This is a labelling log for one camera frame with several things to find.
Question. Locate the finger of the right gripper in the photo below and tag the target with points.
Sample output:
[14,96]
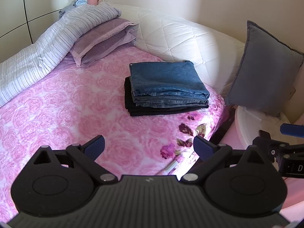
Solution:
[292,130]

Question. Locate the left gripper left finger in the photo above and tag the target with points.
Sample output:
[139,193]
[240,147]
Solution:
[84,157]

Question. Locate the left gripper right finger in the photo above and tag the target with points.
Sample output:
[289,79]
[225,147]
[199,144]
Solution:
[213,156]

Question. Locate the blue denim jeans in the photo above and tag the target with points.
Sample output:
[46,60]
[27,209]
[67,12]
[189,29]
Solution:
[167,85]

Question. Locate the blue clothes pile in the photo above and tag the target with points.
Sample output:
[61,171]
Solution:
[72,5]

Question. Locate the white storage bin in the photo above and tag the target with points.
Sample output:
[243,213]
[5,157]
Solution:
[245,127]

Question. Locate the pink floral bed blanket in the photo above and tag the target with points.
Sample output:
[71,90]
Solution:
[74,104]

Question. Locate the grey square cushion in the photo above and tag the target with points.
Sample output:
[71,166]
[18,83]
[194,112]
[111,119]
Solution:
[266,73]

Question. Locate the striped white duvet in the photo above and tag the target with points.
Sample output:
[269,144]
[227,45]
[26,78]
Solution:
[34,62]

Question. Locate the purple pillow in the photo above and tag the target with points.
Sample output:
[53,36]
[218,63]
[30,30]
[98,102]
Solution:
[102,40]

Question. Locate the white quilted headboard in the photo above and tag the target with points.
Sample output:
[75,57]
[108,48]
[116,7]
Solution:
[215,55]

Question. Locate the white wardrobe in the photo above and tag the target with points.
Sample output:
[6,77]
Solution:
[23,21]

